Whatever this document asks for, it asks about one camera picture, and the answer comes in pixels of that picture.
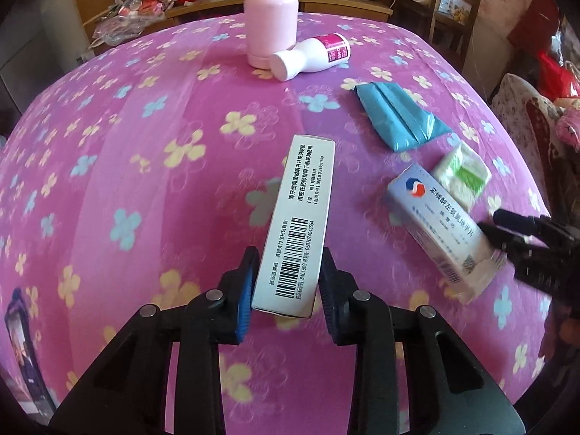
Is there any grey appliance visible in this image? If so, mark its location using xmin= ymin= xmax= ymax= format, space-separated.
xmin=0 ymin=0 xmax=99 ymax=116

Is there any blue plastic packet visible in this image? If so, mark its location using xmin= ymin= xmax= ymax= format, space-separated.
xmin=354 ymin=82 xmax=454 ymax=153

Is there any green white tissue pack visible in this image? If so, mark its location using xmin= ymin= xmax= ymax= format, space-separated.
xmin=430 ymin=141 xmax=493 ymax=212

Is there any floral covered sofa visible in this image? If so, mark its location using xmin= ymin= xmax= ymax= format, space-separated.
xmin=492 ymin=72 xmax=580 ymax=220

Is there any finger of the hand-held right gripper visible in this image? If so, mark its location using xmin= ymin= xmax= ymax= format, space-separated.
xmin=479 ymin=222 xmax=522 ymax=259
xmin=492 ymin=208 xmax=551 ymax=236

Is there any red plastic bag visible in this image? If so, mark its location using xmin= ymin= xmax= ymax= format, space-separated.
xmin=537 ymin=50 xmax=580 ymax=101

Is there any white barcode box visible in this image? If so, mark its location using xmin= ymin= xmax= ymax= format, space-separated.
xmin=250 ymin=134 xmax=337 ymax=319

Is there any wooden chair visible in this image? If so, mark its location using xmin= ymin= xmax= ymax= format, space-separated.
xmin=393 ymin=0 xmax=485 ymax=70

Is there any white bottle pink label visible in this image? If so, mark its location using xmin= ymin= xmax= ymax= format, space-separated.
xmin=271 ymin=33 xmax=353 ymax=83

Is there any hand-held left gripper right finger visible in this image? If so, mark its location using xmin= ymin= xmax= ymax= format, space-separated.
xmin=317 ymin=247 xmax=526 ymax=435

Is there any dark red hanging cloth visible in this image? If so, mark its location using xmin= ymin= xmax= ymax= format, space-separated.
xmin=507 ymin=0 xmax=563 ymax=47

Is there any dark smartphone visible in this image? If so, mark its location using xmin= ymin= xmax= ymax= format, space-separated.
xmin=4 ymin=287 xmax=49 ymax=414

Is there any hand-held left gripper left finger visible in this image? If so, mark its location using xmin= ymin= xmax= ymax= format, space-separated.
xmin=47 ymin=245 xmax=261 ymax=435

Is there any pink printed blanket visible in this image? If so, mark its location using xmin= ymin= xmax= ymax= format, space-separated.
xmin=555 ymin=108 xmax=580 ymax=151

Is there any blue white medicine box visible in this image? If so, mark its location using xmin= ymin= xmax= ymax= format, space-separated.
xmin=384 ymin=164 xmax=506 ymax=305

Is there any pink thermos bottle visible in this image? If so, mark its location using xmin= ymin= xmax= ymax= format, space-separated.
xmin=244 ymin=0 xmax=300 ymax=69

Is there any pink floral tablecloth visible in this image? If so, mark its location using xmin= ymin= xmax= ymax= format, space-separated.
xmin=0 ymin=9 xmax=563 ymax=435

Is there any clutter of plastic bags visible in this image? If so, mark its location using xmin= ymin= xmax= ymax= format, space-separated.
xmin=94 ymin=0 xmax=202 ymax=47

